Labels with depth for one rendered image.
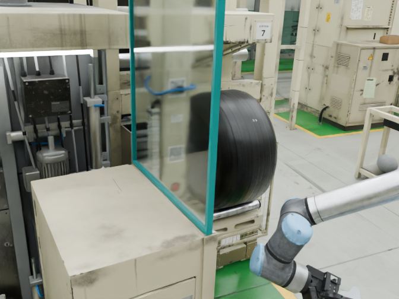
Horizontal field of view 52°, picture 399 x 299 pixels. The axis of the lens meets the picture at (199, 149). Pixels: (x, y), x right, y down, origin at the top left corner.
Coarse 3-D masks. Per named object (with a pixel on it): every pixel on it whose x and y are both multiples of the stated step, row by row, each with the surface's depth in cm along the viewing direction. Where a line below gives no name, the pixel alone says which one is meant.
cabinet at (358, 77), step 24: (336, 48) 605; (360, 48) 566; (384, 48) 583; (336, 72) 611; (360, 72) 581; (384, 72) 599; (336, 96) 616; (360, 96) 596; (384, 96) 615; (336, 120) 622; (360, 120) 614
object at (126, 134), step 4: (128, 124) 220; (124, 128) 213; (128, 128) 220; (124, 132) 214; (128, 132) 209; (124, 136) 215; (128, 136) 210; (124, 140) 216; (128, 140) 210; (124, 144) 217; (128, 144) 211; (124, 148) 218; (128, 148) 212; (124, 152) 219; (128, 152) 213; (124, 156) 220; (128, 156) 214; (124, 160) 221; (128, 160) 215; (124, 164) 222; (128, 164) 216
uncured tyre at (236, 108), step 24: (240, 96) 186; (240, 120) 175; (264, 120) 180; (240, 144) 171; (264, 144) 177; (216, 168) 224; (240, 168) 172; (264, 168) 179; (216, 192) 182; (240, 192) 179; (264, 192) 192
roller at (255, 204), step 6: (240, 204) 199; (246, 204) 199; (252, 204) 201; (258, 204) 202; (216, 210) 193; (222, 210) 193; (228, 210) 194; (234, 210) 195; (240, 210) 197; (246, 210) 199; (216, 216) 190; (222, 216) 192; (228, 216) 195
